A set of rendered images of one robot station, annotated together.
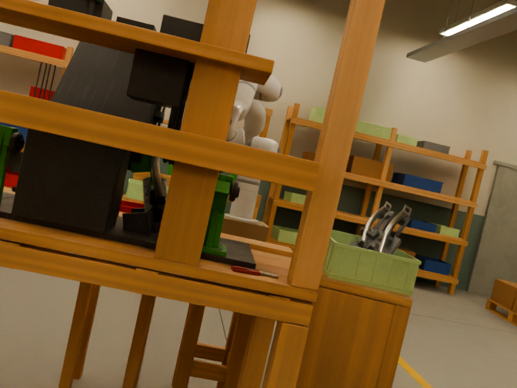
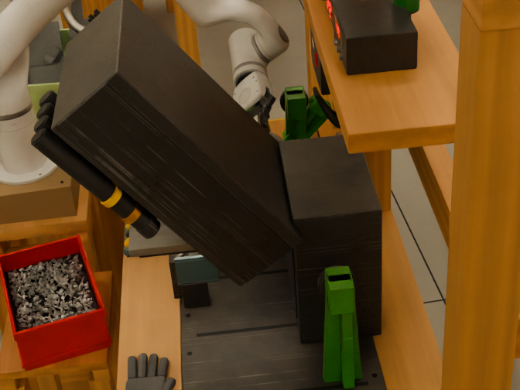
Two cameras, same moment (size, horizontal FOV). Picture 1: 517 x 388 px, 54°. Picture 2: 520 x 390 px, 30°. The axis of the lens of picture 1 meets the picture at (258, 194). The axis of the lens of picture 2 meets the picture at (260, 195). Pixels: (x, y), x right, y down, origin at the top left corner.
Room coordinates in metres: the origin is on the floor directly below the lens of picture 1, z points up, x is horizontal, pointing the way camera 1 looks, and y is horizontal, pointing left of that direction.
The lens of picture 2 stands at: (1.75, 2.33, 2.38)
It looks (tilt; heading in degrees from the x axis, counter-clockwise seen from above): 35 degrees down; 273
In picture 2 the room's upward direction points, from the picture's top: 5 degrees counter-clockwise
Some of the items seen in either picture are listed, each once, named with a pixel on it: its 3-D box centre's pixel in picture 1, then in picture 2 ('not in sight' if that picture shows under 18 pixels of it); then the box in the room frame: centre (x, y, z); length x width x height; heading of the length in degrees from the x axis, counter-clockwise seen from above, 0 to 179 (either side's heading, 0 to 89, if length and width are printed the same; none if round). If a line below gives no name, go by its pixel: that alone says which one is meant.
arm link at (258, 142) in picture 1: (258, 161); (3, 63); (2.53, 0.03, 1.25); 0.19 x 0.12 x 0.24; 82
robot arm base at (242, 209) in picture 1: (244, 201); (18, 137); (2.53, 0.06, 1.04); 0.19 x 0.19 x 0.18
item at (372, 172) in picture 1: (371, 199); not in sight; (7.49, -1.67, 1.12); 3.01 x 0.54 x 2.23; 99
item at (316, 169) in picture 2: (76, 172); (328, 236); (1.71, 0.62, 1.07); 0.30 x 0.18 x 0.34; 95
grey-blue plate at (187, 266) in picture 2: not in sight; (198, 280); (2.00, 0.63, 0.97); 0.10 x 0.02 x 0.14; 5
